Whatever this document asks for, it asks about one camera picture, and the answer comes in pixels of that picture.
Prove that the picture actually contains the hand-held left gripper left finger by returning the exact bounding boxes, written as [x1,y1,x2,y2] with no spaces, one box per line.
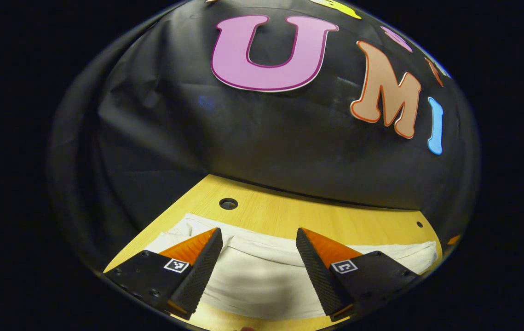
[104,227,224,321]

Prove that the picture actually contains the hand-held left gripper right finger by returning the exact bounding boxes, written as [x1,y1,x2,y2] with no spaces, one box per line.
[295,227,421,323]

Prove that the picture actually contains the white jeans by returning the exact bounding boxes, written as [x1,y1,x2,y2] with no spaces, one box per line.
[144,213,443,321]

